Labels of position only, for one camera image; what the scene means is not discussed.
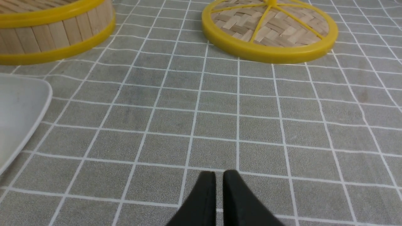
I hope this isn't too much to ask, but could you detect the bamboo steamer basket yellow rim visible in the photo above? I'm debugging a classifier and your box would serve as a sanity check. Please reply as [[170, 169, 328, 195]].
[[0, 0, 116, 65]]

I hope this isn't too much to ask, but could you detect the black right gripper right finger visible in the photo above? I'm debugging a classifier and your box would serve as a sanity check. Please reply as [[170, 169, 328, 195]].
[[223, 170, 284, 226]]

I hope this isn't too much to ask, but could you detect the grey checked tablecloth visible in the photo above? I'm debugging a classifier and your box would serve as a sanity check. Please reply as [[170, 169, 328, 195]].
[[1, 0, 402, 226]]

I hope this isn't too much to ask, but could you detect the bamboo steamer lid yellow rim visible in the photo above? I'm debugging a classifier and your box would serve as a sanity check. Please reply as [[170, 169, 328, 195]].
[[202, 0, 339, 64]]

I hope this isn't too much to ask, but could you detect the white rectangular plate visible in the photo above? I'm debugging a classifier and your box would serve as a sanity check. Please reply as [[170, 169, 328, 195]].
[[0, 73, 53, 174]]

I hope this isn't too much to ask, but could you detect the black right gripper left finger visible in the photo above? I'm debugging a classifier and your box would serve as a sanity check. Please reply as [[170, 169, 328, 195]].
[[167, 171, 216, 226]]

